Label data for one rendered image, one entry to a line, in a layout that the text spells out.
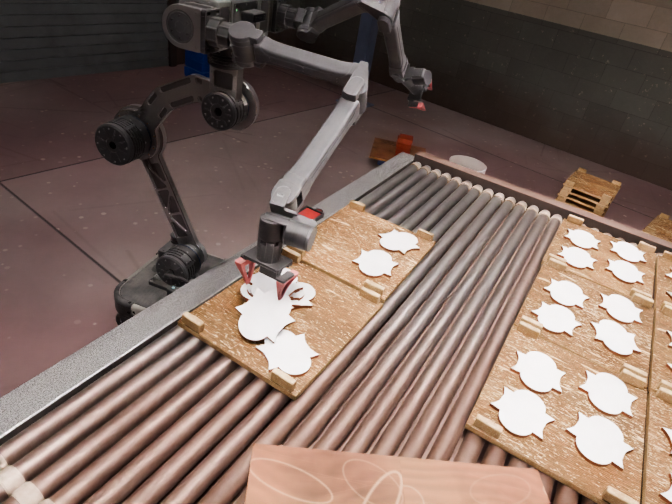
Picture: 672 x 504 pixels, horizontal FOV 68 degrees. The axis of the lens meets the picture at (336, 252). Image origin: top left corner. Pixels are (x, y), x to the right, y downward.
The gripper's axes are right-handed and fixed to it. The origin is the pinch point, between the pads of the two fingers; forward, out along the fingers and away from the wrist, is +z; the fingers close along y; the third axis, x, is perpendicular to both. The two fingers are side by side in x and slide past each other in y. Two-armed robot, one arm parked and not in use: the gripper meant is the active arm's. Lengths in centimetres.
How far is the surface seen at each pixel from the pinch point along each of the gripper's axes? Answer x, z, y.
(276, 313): -2.9, 2.8, 6.0
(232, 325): -7.9, 8.1, -2.6
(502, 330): 38, 8, 54
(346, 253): 39.0, 5.5, 3.7
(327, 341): 2.0, 7.8, 18.4
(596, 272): 89, 4, 75
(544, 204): 131, 1, 50
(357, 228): 55, 4, -1
